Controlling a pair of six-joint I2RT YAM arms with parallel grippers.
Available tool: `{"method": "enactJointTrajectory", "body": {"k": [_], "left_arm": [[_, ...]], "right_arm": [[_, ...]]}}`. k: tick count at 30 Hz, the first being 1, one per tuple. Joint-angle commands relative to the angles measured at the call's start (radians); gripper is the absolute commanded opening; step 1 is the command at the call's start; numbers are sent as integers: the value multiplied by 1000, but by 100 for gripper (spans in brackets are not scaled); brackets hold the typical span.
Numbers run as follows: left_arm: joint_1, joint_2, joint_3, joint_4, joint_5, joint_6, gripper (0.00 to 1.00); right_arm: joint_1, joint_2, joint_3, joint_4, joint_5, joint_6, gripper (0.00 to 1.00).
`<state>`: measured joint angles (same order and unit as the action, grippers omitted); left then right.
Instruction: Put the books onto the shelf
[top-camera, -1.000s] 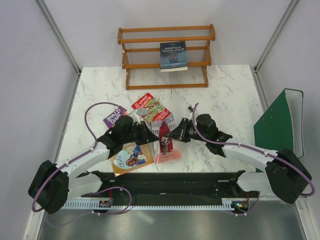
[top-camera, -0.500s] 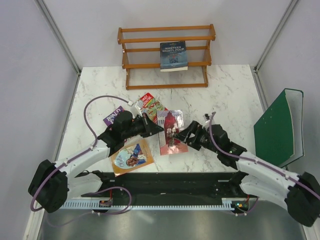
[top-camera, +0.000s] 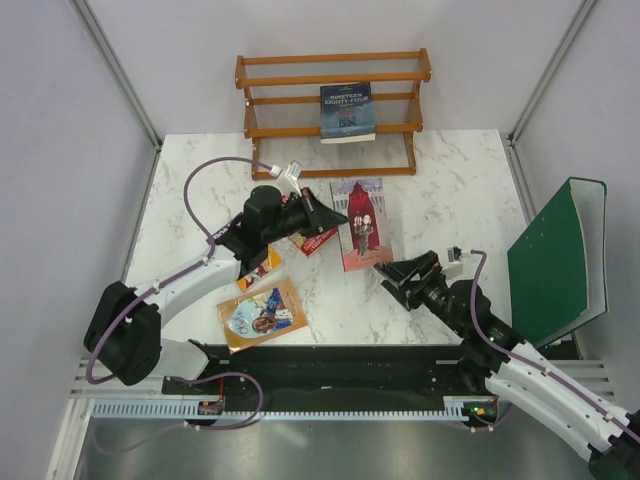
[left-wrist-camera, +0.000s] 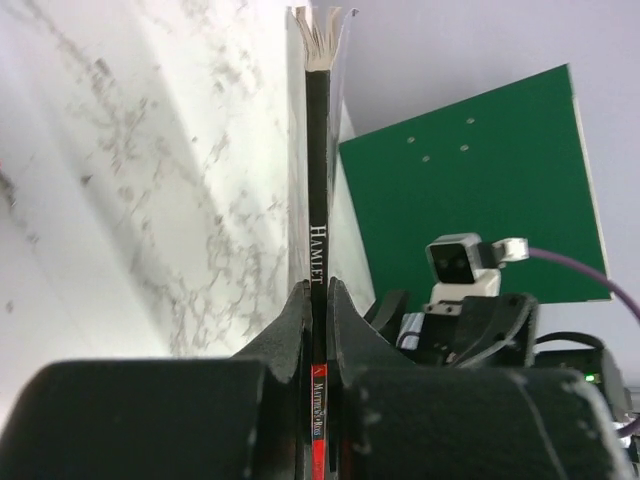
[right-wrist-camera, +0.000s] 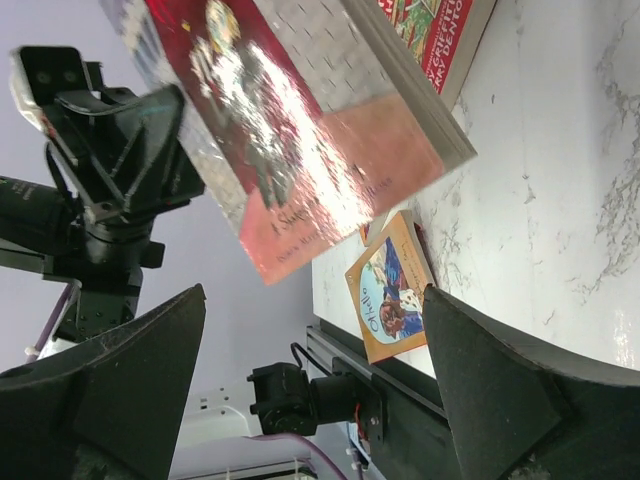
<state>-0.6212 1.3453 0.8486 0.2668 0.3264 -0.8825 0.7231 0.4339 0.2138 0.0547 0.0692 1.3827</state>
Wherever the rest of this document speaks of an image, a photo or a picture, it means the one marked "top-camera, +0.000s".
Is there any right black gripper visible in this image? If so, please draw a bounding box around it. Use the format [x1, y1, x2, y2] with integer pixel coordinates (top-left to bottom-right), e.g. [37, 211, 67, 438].
[373, 250, 466, 336]

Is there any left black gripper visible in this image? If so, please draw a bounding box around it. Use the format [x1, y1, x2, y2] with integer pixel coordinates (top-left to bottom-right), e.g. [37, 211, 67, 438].
[264, 187, 348, 245]

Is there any grey red curtain book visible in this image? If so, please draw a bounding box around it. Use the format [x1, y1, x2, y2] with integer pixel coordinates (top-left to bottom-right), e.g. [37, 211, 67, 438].
[330, 177, 394, 272]

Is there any Nineteen Eighty-Four blue book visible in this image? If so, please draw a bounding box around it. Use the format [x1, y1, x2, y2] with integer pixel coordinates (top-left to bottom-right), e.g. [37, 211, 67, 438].
[320, 82, 376, 144]

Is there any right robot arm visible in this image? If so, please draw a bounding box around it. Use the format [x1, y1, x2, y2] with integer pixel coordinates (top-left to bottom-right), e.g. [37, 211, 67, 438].
[374, 251, 639, 479]

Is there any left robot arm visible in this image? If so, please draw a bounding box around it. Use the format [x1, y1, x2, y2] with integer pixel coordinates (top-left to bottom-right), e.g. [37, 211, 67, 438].
[83, 186, 348, 393]

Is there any red Treehouse book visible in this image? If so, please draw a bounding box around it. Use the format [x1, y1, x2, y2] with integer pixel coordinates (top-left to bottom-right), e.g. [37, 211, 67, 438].
[289, 228, 338, 257]

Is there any Roald Dahl yellow purple book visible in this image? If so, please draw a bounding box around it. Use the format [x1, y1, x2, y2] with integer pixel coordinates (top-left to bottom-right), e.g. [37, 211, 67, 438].
[209, 214, 283, 293]

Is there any orange Charlie book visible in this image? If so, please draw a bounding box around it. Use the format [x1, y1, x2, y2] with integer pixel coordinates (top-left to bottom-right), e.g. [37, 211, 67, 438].
[217, 278, 308, 354]

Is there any wooden book rack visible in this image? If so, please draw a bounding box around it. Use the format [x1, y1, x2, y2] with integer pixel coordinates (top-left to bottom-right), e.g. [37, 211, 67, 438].
[234, 48, 432, 178]

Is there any green lever arch file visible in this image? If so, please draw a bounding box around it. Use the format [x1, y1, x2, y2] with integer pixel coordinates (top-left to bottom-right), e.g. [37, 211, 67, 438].
[507, 177, 608, 348]

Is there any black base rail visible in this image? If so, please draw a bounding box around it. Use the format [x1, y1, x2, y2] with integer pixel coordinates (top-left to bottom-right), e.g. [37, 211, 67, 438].
[162, 345, 489, 411]

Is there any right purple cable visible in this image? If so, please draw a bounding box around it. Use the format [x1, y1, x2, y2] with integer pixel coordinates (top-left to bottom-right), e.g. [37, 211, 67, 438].
[459, 249, 640, 441]

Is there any purple cable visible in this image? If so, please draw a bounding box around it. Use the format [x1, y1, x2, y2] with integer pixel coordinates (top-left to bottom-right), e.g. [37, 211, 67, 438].
[85, 156, 303, 455]
[459, 249, 640, 441]

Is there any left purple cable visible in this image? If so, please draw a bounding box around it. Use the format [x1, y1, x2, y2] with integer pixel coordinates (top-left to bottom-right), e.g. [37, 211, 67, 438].
[85, 156, 303, 455]

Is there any right aluminium frame post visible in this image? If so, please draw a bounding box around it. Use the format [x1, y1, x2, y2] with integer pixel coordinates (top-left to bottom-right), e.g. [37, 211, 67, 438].
[505, 0, 601, 146]

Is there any white slotted cable duct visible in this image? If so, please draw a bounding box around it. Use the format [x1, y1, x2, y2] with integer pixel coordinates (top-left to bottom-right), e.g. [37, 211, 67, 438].
[91, 398, 498, 422]

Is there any aluminium front rail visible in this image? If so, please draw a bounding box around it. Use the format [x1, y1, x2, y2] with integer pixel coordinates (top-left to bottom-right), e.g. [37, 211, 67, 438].
[71, 360, 617, 403]

